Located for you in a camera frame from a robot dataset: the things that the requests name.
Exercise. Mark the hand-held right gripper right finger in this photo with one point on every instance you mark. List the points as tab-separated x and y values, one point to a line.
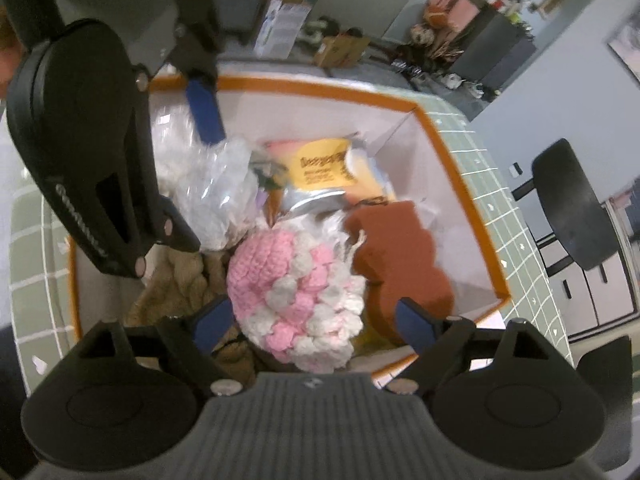
414	324

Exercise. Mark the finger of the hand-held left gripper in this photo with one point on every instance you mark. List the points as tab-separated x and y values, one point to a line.
125	230
205	110

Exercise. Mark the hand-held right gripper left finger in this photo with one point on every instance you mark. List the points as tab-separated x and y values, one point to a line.
214	322

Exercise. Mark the brown fuzzy plush cloth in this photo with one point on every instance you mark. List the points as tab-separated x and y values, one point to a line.
185	276

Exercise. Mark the brown bear-shaped felt pad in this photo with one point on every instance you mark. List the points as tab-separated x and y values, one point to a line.
400	255

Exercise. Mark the pink and white crochet hat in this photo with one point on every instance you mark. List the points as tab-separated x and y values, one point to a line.
280	280

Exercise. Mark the yellow snack packet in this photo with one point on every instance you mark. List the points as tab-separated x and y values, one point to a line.
320	166

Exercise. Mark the orange cardboard box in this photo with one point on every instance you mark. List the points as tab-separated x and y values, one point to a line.
440	185

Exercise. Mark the white and blue carton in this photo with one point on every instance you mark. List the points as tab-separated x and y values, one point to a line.
280	25

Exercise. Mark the brown cardboard carton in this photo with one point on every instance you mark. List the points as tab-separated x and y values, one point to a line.
342	50

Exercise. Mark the white drawer cabinet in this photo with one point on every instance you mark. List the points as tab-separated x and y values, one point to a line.
590	302

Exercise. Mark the patterned ball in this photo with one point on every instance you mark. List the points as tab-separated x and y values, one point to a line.
422	35

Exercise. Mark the white sneakers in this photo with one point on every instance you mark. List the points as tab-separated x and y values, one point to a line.
470	86

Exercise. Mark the basketball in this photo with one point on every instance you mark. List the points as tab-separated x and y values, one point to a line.
435	15

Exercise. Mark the pink bag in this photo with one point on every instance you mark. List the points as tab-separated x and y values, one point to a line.
452	7

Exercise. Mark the black storage cabinet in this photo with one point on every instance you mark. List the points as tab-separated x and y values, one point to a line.
495	50

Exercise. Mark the framed landscape picture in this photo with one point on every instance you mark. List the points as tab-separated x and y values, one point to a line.
550	1

